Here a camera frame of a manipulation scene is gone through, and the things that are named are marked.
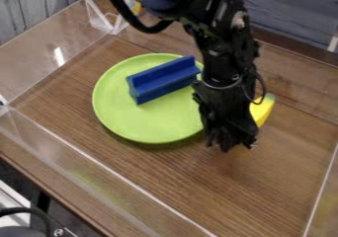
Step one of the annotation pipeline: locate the yellow toy banana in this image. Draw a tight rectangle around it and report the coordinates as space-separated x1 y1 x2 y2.
249 94 276 126

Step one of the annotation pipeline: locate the yellow labelled tin can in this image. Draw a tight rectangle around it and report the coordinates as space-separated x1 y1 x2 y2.
116 0 144 17

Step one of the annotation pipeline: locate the green round plate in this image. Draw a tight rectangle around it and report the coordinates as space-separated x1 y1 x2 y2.
90 53 201 144

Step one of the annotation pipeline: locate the clear acrylic corner bracket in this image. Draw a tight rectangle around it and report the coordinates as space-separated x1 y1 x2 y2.
84 0 128 36

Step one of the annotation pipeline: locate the clear acrylic tray wall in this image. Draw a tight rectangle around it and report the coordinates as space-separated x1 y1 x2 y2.
0 2 338 237

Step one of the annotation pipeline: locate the blue plastic block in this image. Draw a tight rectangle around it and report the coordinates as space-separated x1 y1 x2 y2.
125 56 200 105

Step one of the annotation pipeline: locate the black cable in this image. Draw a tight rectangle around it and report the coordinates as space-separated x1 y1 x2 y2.
0 206 56 237

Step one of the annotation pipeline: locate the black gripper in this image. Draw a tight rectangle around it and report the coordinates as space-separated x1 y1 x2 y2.
191 76 259 152

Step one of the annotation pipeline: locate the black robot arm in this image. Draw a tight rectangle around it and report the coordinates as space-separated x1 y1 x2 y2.
109 0 267 152

